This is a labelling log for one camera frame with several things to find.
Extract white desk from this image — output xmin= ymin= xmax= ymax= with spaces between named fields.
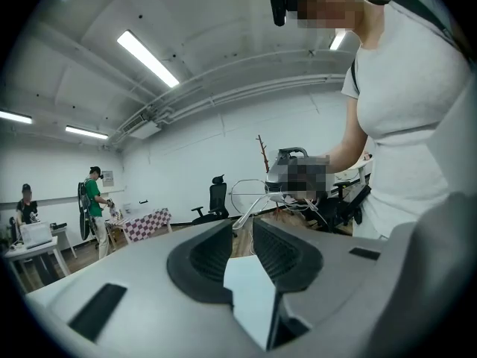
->
xmin=335 ymin=157 xmax=374 ymax=186

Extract white ceiling air conditioner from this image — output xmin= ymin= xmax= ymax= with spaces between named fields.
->
xmin=121 ymin=113 xmax=162 ymax=140

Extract table with checkered cloth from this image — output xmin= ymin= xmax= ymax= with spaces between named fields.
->
xmin=105 ymin=207 xmax=173 ymax=245

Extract clear storage box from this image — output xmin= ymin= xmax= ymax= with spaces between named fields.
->
xmin=124 ymin=198 xmax=150 ymax=216

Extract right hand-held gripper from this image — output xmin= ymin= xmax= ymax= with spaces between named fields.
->
xmin=265 ymin=146 xmax=337 ymax=201

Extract long ceiling light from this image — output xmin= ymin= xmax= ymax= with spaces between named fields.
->
xmin=117 ymin=30 xmax=180 ymax=89
xmin=329 ymin=30 xmax=347 ymax=51
xmin=65 ymin=125 xmax=109 ymax=140
xmin=0 ymin=110 xmax=33 ymax=125

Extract person's head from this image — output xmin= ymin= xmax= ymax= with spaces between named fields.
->
xmin=282 ymin=0 xmax=387 ymax=51

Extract person's right forearm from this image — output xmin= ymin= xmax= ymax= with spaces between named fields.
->
xmin=322 ymin=123 xmax=373 ymax=175

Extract black backpack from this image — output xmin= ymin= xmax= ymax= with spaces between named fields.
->
xmin=78 ymin=180 xmax=92 ymax=241

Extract person's grey shirt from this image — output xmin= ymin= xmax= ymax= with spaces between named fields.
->
xmin=341 ymin=0 xmax=477 ymax=240

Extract white ceiling pipes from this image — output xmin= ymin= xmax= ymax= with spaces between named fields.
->
xmin=111 ymin=73 xmax=346 ymax=145

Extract red coat stand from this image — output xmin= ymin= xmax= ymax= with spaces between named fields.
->
xmin=255 ymin=134 xmax=271 ymax=175

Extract light blue floral tablecloth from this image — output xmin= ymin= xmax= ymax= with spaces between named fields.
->
xmin=222 ymin=254 xmax=277 ymax=350

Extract black head camera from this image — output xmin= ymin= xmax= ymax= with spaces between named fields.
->
xmin=270 ymin=0 xmax=299 ymax=28

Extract white box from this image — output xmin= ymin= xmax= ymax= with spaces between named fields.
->
xmin=20 ymin=222 xmax=53 ymax=249

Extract white table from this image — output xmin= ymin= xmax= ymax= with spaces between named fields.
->
xmin=0 ymin=235 xmax=72 ymax=294

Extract black backpack strap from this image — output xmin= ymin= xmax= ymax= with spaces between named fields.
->
xmin=350 ymin=60 xmax=361 ymax=96
xmin=391 ymin=0 xmax=463 ymax=51

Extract black office chair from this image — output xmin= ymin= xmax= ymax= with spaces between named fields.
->
xmin=316 ymin=179 xmax=373 ymax=234
xmin=191 ymin=174 xmax=239 ymax=238

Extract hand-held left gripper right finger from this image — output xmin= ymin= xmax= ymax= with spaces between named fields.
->
xmin=252 ymin=216 xmax=391 ymax=352

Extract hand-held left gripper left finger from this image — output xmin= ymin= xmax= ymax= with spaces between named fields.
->
xmin=25 ymin=218 xmax=264 ymax=358

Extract thin wire-frame eyeglasses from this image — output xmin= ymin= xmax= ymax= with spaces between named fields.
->
xmin=230 ymin=178 xmax=320 ymax=230

